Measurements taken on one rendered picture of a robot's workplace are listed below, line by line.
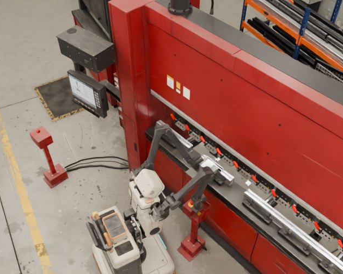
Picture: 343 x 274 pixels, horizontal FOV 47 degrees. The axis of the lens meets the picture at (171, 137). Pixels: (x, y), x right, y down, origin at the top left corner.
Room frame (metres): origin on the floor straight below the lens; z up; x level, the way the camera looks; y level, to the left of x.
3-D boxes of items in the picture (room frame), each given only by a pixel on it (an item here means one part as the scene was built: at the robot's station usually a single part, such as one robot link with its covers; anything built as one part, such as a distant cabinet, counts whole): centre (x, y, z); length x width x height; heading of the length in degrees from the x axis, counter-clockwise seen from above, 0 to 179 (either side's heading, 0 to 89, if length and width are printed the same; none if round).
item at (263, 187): (1.97, -0.78, 1.26); 0.15 x 0.09 x 0.17; 42
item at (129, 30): (3.23, 0.13, 1.15); 0.85 x 0.25 x 2.30; 132
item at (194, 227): (2.03, -0.23, 0.39); 0.05 x 0.05 x 0.54; 44
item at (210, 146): (2.41, -0.38, 1.26); 0.15 x 0.09 x 0.17; 42
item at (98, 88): (2.92, 0.79, 1.42); 0.45 x 0.12 x 0.36; 51
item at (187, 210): (2.03, -0.23, 0.75); 0.20 x 0.16 x 0.18; 44
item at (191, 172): (2.29, -0.29, 1.00); 0.26 x 0.18 x 0.01; 132
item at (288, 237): (1.61, -1.03, 0.89); 0.30 x 0.05 x 0.03; 42
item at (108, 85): (3.17, 0.68, 1.17); 0.40 x 0.24 x 0.07; 42
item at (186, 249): (2.01, -0.21, 0.06); 0.25 x 0.20 x 0.12; 134
